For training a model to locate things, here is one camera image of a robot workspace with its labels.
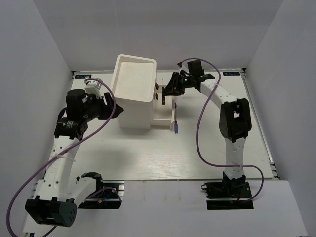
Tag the red blue screwdriver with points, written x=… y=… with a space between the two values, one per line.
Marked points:
x=175 y=127

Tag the black green precision screwdriver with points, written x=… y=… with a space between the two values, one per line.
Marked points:
x=162 y=92

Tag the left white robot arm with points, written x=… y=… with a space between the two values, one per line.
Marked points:
x=54 y=204

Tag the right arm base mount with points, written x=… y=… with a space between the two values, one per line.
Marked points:
x=218 y=199

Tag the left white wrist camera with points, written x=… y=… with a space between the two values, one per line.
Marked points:
x=93 y=87

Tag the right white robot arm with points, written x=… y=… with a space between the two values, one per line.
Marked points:
x=234 y=122

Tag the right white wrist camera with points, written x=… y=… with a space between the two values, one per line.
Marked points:
x=181 y=67

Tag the white drawer cabinet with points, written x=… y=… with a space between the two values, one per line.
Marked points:
x=133 y=85

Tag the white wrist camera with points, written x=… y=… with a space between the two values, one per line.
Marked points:
x=181 y=67
x=93 y=87

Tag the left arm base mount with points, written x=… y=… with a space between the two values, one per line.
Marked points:
x=107 y=198

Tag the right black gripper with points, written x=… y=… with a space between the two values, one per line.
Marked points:
x=173 y=88

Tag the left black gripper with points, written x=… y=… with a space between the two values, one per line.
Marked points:
x=107 y=109

